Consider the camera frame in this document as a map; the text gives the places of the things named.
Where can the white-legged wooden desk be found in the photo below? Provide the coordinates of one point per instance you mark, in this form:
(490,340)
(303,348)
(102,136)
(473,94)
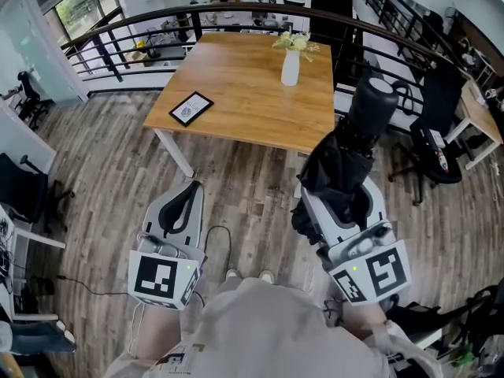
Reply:
(482,116)

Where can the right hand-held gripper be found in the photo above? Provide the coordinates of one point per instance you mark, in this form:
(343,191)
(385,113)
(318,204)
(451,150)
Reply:
(378,274)

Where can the black metal railing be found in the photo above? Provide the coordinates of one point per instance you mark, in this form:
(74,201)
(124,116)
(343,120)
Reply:
(393,6)

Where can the dark wood-topped railing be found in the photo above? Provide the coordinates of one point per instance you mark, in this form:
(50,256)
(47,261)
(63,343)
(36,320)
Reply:
(236,9)

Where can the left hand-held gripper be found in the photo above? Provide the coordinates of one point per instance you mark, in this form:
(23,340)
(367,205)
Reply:
(157,278)

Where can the black umbrella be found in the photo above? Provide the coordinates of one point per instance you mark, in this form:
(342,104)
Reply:
(342,164)

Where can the person's white shirt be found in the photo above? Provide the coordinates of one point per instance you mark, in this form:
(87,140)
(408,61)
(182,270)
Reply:
(267,337)

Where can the person's left forearm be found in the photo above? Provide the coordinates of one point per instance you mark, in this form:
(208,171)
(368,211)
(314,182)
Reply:
(157,329)

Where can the yellow white flower bouquet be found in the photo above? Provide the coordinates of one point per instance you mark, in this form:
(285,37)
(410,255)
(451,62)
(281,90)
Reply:
(295,41)

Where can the wooden table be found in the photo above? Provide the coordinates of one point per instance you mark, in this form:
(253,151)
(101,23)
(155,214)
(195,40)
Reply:
(244,93)

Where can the person's shoe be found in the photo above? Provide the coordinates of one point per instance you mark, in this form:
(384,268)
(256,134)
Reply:
(266,276)
(233,274)

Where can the person's left shoe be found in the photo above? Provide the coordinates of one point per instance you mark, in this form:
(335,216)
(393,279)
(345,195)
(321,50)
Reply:
(233,274)

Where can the black picture frame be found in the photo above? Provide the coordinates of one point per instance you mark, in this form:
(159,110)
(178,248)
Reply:
(191,108)

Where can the large window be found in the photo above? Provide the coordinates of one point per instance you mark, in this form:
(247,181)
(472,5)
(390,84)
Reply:
(82,6)

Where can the person's right shoe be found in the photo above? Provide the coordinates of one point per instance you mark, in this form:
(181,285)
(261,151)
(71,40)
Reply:
(266,276)

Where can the white box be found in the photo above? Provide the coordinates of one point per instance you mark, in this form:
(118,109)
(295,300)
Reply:
(434,137)

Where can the white desk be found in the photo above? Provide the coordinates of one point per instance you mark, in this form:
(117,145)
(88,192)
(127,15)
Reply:
(23,234)

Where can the white vase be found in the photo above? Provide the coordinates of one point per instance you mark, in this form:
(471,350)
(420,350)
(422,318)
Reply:
(290,67)

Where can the black office chair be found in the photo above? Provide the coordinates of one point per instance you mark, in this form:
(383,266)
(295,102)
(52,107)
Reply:
(441,104)
(29,93)
(19,187)

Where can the person's right forearm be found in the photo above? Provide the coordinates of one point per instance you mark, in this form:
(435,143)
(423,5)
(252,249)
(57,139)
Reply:
(362,317)

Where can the red white bottle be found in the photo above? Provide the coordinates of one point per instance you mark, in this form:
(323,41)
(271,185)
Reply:
(442,160)

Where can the black mesh chair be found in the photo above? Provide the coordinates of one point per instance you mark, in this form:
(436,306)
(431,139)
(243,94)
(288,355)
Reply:
(484,309)

